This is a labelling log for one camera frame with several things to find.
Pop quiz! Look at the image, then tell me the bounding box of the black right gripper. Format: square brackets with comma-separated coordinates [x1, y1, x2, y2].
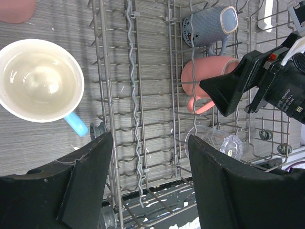
[200, 32, 305, 124]

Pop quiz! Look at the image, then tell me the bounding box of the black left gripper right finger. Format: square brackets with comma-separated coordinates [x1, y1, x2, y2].
[188, 135, 305, 229]

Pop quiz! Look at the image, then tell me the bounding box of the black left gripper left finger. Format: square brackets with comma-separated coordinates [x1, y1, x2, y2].
[0, 133, 113, 229]

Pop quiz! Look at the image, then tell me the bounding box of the pink mug with handle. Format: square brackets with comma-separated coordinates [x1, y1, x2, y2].
[180, 56, 241, 114]

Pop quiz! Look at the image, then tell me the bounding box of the light blue mug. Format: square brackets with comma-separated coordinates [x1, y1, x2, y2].
[0, 39, 88, 137]

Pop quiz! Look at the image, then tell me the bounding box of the pink handleless tumbler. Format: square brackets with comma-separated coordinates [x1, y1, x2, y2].
[0, 0, 37, 24]

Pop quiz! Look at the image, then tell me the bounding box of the white clothes rack stand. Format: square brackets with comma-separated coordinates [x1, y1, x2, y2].
[257, 0, 274, 33]

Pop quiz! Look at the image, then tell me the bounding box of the clear glass cup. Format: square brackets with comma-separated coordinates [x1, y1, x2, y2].
[184, 125, 243, 160]

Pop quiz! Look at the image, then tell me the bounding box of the grey-blue dotted mug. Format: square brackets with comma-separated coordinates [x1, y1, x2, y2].
[182, 6, 238, 56]

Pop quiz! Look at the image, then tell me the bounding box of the grey wire dish rack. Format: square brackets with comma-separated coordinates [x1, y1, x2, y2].
[88, 0, 305, 229]

